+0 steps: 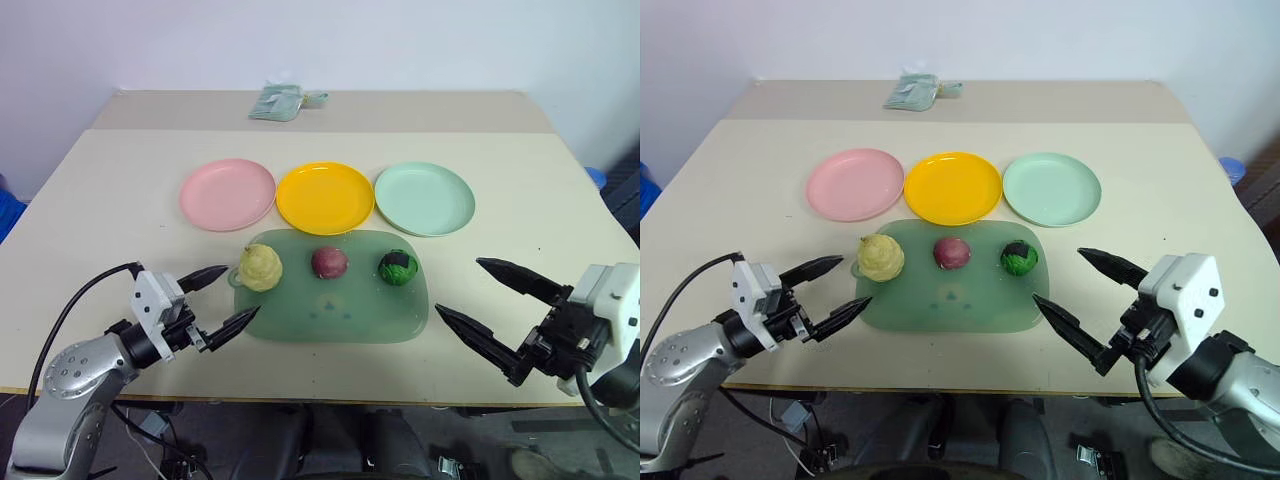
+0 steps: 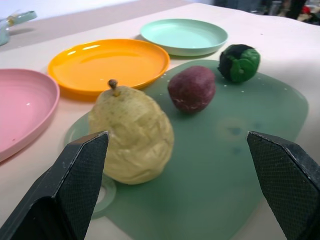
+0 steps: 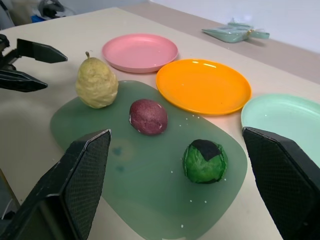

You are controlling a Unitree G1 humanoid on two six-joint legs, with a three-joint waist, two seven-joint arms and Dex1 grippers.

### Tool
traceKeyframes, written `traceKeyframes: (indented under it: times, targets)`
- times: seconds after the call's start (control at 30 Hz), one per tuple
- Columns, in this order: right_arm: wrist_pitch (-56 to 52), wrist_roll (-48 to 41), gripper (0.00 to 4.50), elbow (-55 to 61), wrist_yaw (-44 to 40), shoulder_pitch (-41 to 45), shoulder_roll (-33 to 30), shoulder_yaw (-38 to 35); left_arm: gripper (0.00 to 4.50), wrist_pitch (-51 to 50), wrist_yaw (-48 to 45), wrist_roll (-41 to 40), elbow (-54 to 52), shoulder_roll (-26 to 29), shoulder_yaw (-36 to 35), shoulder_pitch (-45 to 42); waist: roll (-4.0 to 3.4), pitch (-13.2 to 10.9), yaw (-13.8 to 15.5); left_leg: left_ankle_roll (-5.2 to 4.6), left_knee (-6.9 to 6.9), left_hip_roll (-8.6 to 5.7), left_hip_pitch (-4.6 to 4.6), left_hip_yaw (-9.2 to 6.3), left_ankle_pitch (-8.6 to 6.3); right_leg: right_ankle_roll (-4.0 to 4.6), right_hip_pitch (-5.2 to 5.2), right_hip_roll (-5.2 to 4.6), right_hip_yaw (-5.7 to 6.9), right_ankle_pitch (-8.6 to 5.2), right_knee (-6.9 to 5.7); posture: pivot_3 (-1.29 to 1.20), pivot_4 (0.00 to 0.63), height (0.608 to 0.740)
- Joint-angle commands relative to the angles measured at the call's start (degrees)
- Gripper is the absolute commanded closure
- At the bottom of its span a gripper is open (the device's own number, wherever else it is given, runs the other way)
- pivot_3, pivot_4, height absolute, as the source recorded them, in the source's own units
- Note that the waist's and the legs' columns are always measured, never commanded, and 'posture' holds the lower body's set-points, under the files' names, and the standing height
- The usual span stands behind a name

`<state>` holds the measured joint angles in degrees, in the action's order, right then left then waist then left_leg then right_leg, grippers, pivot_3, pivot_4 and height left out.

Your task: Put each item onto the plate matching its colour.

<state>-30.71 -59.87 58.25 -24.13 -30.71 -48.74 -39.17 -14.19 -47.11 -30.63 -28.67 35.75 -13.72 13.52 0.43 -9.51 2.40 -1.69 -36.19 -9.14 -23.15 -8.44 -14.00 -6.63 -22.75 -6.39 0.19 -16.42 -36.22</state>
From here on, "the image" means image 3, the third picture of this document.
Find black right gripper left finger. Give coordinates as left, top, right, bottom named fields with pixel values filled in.
left=0, top=129, right=112, bottom=240

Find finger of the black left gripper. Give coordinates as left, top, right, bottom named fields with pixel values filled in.
left=0, top=69, right=49, bottom=93
left=16, top=38, right=69, bottom=64

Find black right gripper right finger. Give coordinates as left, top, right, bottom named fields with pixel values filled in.
left=242, top=126, right=320, bottom=240

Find mint green plate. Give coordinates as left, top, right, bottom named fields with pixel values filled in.
left=240, top=93, right=320, bottom=169

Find green round vegetable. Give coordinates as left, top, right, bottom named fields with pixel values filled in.
left=182, top=139, right=229, bottom=185

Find pink plate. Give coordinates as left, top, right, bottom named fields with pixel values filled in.
left=101, top=33, right=179, bottom=74

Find dark red passion fruit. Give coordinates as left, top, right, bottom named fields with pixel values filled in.
left=129, top=98, right=169, bottom=136

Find orange plate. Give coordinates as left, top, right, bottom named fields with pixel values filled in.
left=155, top=58, right=252, bottom=116

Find blue background box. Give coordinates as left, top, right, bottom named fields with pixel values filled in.
left=30, top=13, right=45, bottom=25

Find dark grey background object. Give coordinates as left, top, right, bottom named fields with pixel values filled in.
left=38, top=0, right=66, bottom=19

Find yellow pear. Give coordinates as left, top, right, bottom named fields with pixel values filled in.
left=75, top=51, right=119, bottom=109

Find translucent green mat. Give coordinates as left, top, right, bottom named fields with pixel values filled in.
left=49, top=79, right=248, bottom=240

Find mint green packet with ribbon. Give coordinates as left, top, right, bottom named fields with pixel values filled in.
left=201, top=17, right=271, bottom=44

